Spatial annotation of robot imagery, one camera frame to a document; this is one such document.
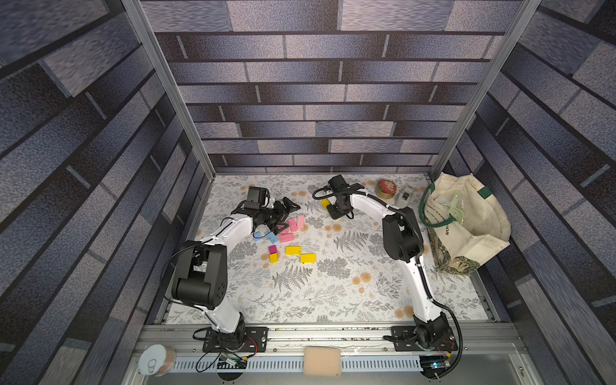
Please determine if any small white box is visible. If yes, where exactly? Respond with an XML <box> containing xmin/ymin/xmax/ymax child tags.
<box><xmin>396</xmin><ymin>185</ymin><xmax>415</xmax><ymax>209</ymax></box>

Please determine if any round red lid tin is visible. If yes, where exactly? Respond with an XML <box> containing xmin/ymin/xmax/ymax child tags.
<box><xmin>375</xmin><ymin>179</ymin><xmax>398</xmax><ymax>200</ymax></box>

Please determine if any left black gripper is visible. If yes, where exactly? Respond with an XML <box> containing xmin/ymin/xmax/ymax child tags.
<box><xmin>259</xmin><ymin>196</ymin><xmax>301</xmax><ymax>234</ymax></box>

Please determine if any yellow block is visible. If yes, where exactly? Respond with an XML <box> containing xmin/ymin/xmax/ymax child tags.
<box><xmin>320</xmin><ymin>199</ymin><xmax>331</xmax><ymax>210</ymax></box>
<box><xmin>300</xmin><ymin>253</ymin><xmax>317</xmax><ymax>264</ymax></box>
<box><xmin>285</xmin><ymin>246</ymin><xmax>302</xmax><ymax>255</ymax></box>

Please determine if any pink block five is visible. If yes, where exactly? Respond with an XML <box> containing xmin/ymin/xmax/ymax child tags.
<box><xmin>278</xmin><ymin>234</ymin><xmax>295</xmax><ymax>243</ymax></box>

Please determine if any floral table mat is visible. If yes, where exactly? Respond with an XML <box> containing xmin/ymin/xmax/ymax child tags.
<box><xmin>165</xmin><ymin>172</ymin><xmax>489</xmax><ymax>324</ymax></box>

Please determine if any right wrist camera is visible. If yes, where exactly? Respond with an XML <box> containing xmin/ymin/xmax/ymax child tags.
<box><xmin>328</xmin><ymin>175</ymin><xmax>350</xmax><ymax>193</ymax></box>

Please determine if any blue block three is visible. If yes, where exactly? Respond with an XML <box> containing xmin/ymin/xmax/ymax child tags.
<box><xmin>266</xmin><ymin>232</ymin><xmax>279</xmax><ymax>245</ymax></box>

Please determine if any pink block three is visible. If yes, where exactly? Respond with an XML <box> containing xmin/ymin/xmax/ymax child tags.
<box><xmin>288</xmin><ymin>218</ymin><xmax>298</xmax><ymax>233</ymax></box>

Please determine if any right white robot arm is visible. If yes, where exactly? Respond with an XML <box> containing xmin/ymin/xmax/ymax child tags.
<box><xmin>324</xmin><ymin>189</ymin><xmax>458</xmax><ymax>353</ymax></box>

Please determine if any beige sponge pad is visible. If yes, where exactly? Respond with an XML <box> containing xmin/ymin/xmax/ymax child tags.
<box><xmin>303</xmin><ymin>346</ymin><xmax>342</xmax><ymax>378</ymax></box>

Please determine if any aluminium rail base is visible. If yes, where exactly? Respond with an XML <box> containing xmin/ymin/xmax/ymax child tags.
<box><xmin>123</xmin><ymin>321</ymin><xmax>542</xmax><ymax>384</ymax></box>

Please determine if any cream tote bag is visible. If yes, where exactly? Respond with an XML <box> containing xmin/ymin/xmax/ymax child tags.
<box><xmin>419</xmin><ymin>173</ymin><xmax>511</xmax><ymax>275</ymax></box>

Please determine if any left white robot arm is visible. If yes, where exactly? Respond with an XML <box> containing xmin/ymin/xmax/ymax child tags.
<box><xmin>171</xmin><ymin>188</ymin><xmax>300</xmax><ymax>344</ymax></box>

